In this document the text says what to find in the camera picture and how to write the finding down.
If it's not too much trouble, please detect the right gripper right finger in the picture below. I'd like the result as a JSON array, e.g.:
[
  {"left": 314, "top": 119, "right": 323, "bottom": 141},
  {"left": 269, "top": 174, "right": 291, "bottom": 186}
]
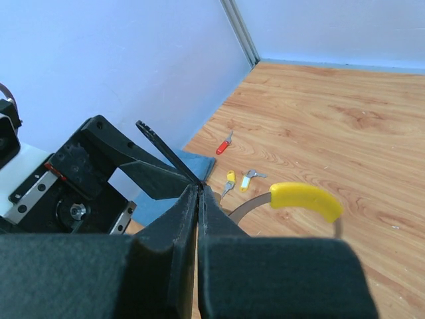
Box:
[{"left": 197, "top": 187, "right": 379, "bottom": 318}]

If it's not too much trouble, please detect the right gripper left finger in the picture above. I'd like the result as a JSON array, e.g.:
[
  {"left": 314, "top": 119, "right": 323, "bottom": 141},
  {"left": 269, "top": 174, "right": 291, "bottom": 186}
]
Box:
[{"left": 1, "top": 186, "right": 198, "bottom": 318}]

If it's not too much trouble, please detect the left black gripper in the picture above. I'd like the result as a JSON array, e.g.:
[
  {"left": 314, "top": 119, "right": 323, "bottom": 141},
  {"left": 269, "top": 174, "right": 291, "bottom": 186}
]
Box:
[{"left": 1, "top": 115, "right": 194, "bottom": 235}]

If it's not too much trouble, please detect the large keyring with yellow handle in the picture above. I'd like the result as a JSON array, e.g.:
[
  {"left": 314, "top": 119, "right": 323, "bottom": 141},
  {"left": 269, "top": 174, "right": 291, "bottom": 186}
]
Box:
[{"left": 228, "top": 182, "right": 343, "bottom": 239}]

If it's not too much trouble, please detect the folded blue cloth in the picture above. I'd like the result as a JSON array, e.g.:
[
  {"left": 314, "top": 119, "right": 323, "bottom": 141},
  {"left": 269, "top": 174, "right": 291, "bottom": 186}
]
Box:
[{"left": 132, "top": 149, "right": 216, "bottom": 226}]

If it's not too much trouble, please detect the key with yellow tag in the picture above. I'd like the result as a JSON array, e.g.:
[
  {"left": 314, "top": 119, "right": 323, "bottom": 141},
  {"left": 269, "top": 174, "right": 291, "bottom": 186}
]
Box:
[{"left": 220, "top": 170, "right": 236, "bottom": 199}]

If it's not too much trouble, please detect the key with red tag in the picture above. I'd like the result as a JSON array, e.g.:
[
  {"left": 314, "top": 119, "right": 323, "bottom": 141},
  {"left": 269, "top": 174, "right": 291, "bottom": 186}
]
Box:
[{"left": 215, "top": 130, "right": 233, "bottom": 155}]

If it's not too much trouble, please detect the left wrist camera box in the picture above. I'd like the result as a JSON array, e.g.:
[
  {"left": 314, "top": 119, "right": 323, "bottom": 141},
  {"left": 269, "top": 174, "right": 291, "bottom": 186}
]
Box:
[{"left": 1, "top": 84, "right": 57, "bottom": 224}]

